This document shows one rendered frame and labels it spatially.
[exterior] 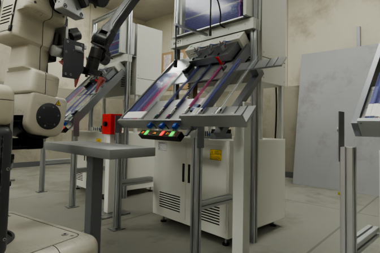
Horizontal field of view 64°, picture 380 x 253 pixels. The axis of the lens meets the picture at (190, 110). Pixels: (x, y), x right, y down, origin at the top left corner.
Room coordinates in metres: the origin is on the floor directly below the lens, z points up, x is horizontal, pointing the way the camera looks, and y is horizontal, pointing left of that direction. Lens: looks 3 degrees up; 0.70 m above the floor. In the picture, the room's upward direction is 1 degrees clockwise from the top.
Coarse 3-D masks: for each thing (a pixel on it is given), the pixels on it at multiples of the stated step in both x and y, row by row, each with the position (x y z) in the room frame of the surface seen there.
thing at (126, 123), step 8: (120, 120) 1.98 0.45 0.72; (128, 120) 1.91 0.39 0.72; (136, 120) 1.85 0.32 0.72; (144, 120) 1.79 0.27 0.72; (152, 120) 1.74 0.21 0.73; (160, 120) 1.68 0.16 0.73; (168, 120) 1.63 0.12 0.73; (176, 120) 1.58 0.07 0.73; (144, 128) 1.87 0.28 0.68; (152, 128) 1.81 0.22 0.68; (168, 128) 1.71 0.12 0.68; (184, 128) 1.60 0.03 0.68
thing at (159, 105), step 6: (162, 102) 1.90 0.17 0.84; (174, 102) 1.81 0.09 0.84; (186, 102) 1.73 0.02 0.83; (198, 102) 1.65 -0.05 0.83; (156, 108) 1.88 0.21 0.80; (168, 108) 1.79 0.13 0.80; (180, 108) 1.71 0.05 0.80; (150, 114) 1.86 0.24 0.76; (156, 114) 1.82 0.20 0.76; (162, 114) 1.77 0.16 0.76; (168, 114) 1.74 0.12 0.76; (174, 114) 1.70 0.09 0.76
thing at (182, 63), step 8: (184, 64) 2.21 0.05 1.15; (208, 64) 1.98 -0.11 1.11; (216, 64) 1.91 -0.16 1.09; (224, 64) 1.85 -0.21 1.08; (168, 72) 2.26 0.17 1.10; (200, 72) 1.95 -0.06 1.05; (208, 72) 1.88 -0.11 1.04; (176, 80) 2.05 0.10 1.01; (184, 80) 1.98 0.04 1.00; (192, 80) 1.92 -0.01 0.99; (200, 80) 1.86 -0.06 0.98; (216, 80) 1.84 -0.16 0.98
